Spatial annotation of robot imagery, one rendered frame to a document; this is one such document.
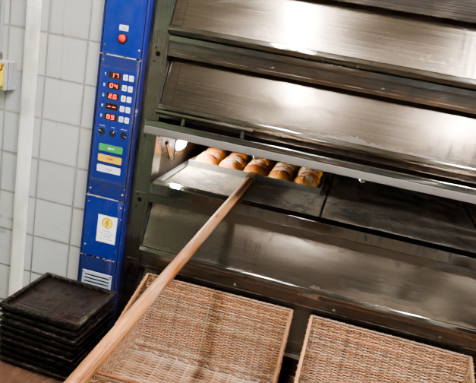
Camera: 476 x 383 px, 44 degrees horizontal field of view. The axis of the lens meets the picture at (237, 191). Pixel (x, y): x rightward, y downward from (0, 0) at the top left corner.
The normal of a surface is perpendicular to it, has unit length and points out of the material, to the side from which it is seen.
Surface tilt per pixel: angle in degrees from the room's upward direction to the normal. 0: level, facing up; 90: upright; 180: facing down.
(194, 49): 90
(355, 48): 70
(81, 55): 90
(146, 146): 90
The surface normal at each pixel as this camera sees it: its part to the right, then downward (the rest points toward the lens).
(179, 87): -0.15, -0.10
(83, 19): -0.22, 0.24
